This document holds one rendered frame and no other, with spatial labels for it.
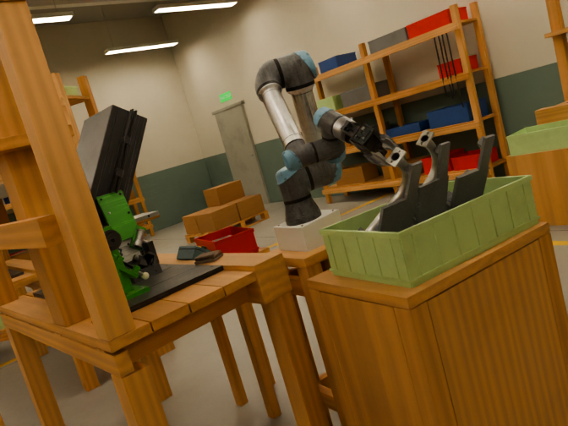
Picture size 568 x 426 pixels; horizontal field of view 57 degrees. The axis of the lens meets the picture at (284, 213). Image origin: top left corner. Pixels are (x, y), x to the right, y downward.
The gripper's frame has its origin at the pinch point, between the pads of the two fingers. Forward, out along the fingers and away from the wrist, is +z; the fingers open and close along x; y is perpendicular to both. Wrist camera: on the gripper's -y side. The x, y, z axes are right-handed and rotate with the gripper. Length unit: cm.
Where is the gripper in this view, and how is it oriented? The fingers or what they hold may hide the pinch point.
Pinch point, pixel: (397, 159)
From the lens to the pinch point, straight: 163.3
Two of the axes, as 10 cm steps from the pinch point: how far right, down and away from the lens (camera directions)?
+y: -5.6, -3.7, -7.4
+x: 5.9, -8.0, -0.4
